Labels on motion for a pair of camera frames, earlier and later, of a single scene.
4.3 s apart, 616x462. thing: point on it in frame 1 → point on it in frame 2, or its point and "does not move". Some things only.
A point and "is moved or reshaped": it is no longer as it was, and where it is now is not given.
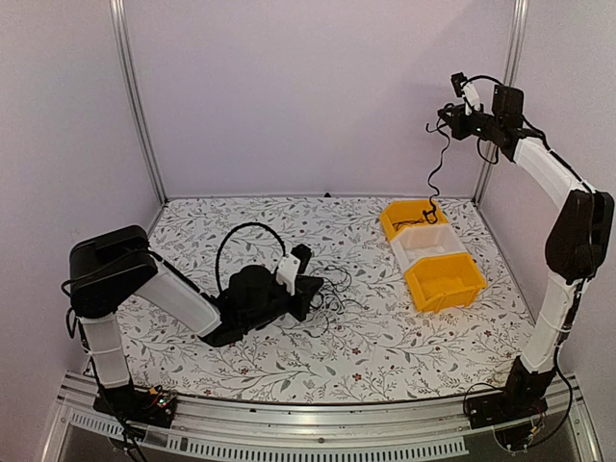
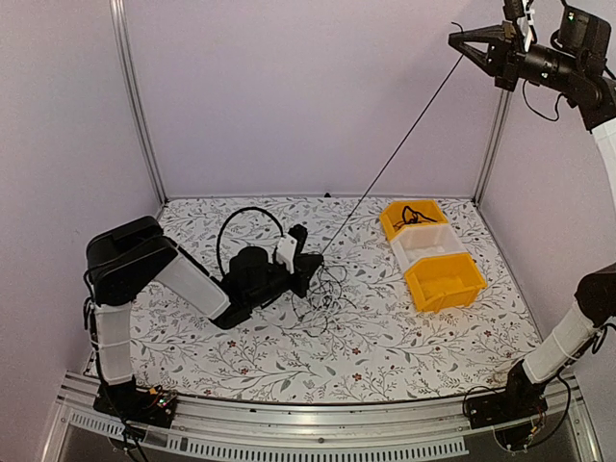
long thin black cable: [330, 302] is moved or reshaped
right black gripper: [457, 123] → [506, 58]
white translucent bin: [413, 243] does not move
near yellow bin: [444, 282] does not move
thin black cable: [421, 220] does not move
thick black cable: [434, 172] → [415, 214]
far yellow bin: [397, 215] does not move
